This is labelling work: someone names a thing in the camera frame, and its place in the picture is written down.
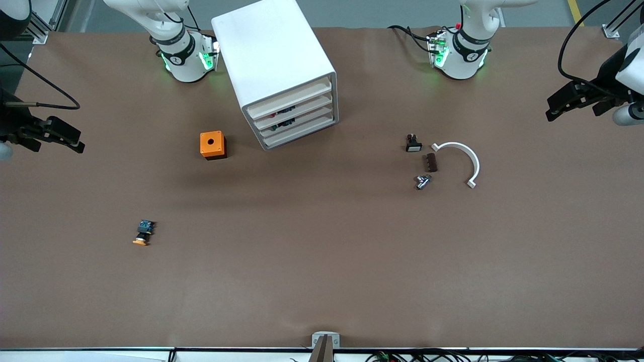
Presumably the orange push button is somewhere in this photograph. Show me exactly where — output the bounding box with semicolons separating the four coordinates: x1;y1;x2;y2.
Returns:
132;220;156;247

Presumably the white drawer cabinet housing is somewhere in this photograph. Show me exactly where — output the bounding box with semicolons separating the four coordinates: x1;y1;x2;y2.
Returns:
211;0;339;151

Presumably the white plain drawer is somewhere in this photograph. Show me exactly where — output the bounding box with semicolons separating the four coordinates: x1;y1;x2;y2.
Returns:
247;76;334;120
262;116;337;150

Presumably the white drawer with green button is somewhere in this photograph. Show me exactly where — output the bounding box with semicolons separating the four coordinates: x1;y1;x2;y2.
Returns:
258;105;335;140

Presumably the brown table cover mat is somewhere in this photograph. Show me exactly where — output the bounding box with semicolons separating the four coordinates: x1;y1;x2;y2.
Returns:
0;26;644;350

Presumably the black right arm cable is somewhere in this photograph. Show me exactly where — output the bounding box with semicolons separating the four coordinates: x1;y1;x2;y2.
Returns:
0;43;81;110

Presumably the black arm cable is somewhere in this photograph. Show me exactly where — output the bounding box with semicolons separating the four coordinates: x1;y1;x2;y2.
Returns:
0;43;81;110
557;0;622;99

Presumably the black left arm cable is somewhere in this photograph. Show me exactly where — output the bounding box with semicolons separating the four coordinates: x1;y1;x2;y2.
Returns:
557;0;622;99

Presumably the aluminium frame profile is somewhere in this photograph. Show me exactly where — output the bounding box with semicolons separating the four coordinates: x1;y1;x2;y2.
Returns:
30;0;68;45
602;0;644;39

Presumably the white curved bracket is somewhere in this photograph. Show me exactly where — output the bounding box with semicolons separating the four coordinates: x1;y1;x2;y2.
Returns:
431;142;480;189

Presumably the orange button enclosure box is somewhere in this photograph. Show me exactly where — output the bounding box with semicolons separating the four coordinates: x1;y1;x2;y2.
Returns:
200;131;227;161

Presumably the black base cable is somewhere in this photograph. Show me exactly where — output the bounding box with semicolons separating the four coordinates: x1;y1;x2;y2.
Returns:
387;25;434;53

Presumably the white table edge rail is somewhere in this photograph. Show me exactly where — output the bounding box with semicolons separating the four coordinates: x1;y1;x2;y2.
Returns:
0;347;644;362

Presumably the black cable bundle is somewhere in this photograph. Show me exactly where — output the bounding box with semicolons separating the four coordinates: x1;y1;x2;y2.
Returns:
289;349;644;362

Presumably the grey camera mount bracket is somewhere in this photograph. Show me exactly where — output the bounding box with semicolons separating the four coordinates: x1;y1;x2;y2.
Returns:
312;332;341;362

